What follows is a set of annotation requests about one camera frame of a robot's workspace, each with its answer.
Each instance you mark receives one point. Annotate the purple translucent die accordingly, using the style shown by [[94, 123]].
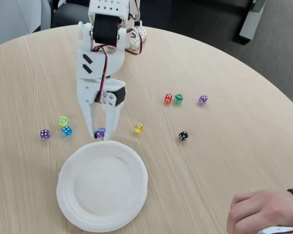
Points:
[[100, 133], [45, 134], [203, 99]]

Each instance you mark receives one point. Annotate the white paper plate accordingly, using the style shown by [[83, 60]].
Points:
[[102, 186]]

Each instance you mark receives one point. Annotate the person's hand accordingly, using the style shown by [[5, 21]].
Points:
[[266, 209]]

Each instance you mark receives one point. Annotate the lime green translucent die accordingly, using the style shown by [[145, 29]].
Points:
[[63, 120]]

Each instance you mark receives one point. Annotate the blue translucent die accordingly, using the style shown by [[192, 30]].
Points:
[[67, 130]]

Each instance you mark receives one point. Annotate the yellow translucent die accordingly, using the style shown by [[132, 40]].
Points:
[[139, 128]]

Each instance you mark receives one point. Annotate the red translucent die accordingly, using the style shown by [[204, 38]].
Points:
[[168, 98]]

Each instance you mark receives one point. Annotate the black die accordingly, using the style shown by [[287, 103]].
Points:
[[183, 135]]

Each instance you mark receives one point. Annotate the dark grey chair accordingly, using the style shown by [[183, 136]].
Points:
[[68, 14]]

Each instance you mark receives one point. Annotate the grey desk leg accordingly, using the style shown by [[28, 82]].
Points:
[[251, 22]]

